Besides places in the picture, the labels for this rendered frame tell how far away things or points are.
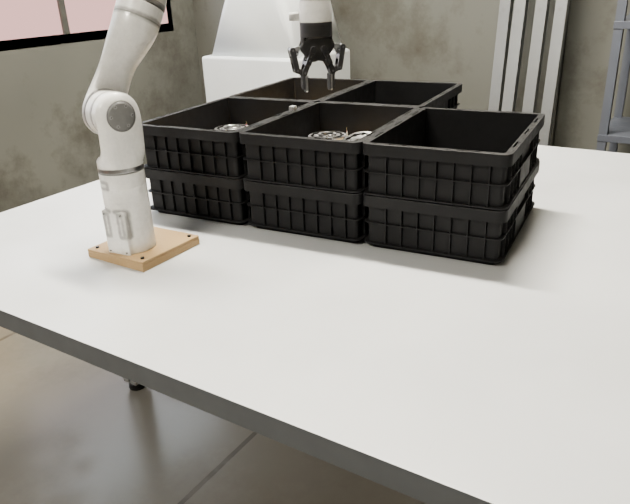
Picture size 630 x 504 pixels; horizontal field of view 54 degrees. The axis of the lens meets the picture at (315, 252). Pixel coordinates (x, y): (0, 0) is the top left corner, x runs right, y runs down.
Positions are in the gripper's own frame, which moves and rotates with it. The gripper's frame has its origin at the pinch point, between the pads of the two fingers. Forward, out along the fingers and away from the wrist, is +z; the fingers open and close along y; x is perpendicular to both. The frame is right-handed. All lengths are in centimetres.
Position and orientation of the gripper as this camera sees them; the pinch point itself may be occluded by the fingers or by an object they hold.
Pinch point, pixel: (318, 84)
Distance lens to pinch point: 154.6
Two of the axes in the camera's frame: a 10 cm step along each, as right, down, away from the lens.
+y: 9.5, -1.6, 2.7
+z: 0.4, 9.1, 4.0
